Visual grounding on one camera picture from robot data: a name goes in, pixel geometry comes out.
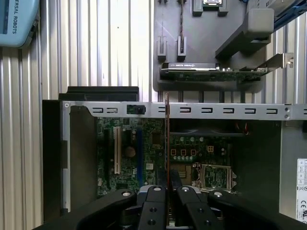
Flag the green motherboard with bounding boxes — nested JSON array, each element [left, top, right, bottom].
[[95, 117, 237, 207]]

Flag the metal socket cover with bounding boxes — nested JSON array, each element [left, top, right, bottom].
[[200, 163, 238, 194]]

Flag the blue RAM stick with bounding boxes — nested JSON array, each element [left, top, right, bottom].
[[164, 92, 172, 216], [179, 0, 187, 55]]

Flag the grey power supply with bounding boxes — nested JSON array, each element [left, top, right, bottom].
[[231, 119, 307, 224]]

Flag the black expansion slot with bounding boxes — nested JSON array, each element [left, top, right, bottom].
[[103, 128, 111, 189]]

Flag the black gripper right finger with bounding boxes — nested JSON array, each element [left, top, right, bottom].
[[170, 169, 307, 230]]

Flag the hard disk in blue carrier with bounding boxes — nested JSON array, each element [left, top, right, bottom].
[[242, 0, 307, 26]]

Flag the black PC case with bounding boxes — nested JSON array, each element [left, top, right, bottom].
[[42, 86, 307, 230]]

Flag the blue expansion slot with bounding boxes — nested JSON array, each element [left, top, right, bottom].
[[136, 130, 143, 172]]

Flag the CPU socket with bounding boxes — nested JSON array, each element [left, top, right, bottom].
[[171, 164, 192, 186]]

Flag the round coin battery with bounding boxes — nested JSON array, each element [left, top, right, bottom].
[[125, 146, 137, 158]]

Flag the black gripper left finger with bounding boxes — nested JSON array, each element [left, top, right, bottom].
[[33, 170, 168, 230]]

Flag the white expansion slot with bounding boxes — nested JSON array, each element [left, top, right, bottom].
[[113, 126, 121, 175]]

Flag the grey parts rack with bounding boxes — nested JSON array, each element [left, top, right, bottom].
[[153, 0, 275, 93]]

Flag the green graphics card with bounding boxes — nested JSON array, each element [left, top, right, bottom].
[[160, 52, 295, 83]]

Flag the pale blue teach pendant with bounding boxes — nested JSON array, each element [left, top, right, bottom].
[[0, 0, 41, 49]]

